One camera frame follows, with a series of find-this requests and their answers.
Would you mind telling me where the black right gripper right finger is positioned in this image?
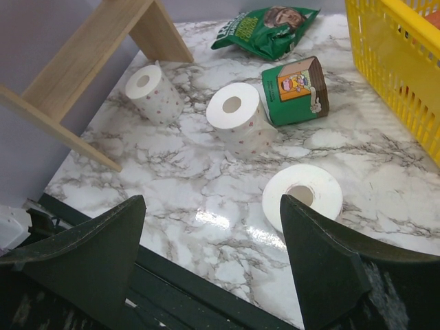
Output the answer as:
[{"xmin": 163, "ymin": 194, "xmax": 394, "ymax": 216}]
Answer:
[{"xmin": 280, "ymin": 195, "xmax": 439, "ymax": 329}]

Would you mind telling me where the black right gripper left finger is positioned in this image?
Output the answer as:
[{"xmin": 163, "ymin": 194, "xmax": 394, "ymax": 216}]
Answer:
[{"xmin": 1, "ymin": 195, "xmax": 146, "ymax": 329}]

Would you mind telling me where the green roll with picture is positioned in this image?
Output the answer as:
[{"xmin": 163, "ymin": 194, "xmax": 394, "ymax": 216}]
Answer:
[{"xmin": 262, "ymin": 56, "xmax": 330, "ymax": 127}]

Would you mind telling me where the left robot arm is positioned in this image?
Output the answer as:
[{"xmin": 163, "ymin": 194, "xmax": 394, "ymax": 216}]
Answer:
[{"xmin": 1, "ymin": 205, "xmax": 59, "ymax": 252}]

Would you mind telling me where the wooden shelf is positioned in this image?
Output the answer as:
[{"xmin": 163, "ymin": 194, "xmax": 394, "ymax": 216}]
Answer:
[{"xmin": 1, "ymin": 0, "xmax": 193, "ymax": 172}]

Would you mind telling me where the white dotted roll right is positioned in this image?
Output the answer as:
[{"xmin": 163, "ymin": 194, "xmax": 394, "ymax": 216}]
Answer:
[{"xmin": 262, "ymin": 164, "xmax": 343, "ymax": 232}]

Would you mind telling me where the white dotted roll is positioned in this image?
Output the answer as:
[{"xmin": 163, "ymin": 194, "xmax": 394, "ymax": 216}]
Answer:
[
  {"xmin": 262, "ymin": 164, "xmax": 343, "ymax": 232},
  {"xmin": 125, "ymin": 65, "xmax": 184, "ymax": 125},
  {"xmin": 206, "ymin": 82, "xmax": 278, "ymax": 160}
]

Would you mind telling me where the white dotted roll left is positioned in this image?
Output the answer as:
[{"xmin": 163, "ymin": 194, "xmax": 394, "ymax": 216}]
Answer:
[{"xmin": 125, "ymin": 65, "xmax": 184, "ymax": 125}]

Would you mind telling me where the white dotted roll middle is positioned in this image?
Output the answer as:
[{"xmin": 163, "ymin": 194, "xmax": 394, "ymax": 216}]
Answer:
[{"xmin": 206, "ymin": 82, "xmax": 278, "ymax": 160}]

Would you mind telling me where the yellow plastic basket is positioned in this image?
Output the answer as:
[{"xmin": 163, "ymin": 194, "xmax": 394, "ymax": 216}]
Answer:
[{"xmin": 345, "ymin": 0, "xmax": 439, "ymax": 162}]

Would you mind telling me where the green chips bag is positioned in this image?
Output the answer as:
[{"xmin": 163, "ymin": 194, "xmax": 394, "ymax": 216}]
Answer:
[{"xmin": 211, "ymin": 5, "xmax": 320, "ymax": 61}]

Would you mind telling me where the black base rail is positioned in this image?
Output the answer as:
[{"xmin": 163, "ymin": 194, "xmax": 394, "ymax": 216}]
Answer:
[{"xmin": 33, "ymin": 195, "xmax": 290, "ymax": 329}]

